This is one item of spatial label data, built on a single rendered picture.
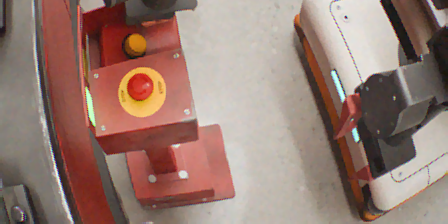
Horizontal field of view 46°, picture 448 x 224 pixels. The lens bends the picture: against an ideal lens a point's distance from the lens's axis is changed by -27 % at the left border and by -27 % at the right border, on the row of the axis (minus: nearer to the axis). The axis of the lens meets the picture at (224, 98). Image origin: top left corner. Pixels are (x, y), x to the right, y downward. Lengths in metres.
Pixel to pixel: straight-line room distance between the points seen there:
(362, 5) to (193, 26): 0.52
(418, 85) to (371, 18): 1.09
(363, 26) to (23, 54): 0.95
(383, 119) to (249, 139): 1.23
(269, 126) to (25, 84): 0.99
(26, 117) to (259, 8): 1.12
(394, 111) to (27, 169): 0.55
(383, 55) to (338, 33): 0.14
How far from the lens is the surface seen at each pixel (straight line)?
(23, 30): 0.95
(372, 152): 0.64
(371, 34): 1.58
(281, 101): 1.77
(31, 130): 0.88
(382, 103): 0.53
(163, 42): 1.06
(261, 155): 1.73
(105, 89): 0.97
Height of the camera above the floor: 1.68
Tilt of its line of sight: 72 degrees down
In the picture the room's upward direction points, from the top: 2 degrees clockwise
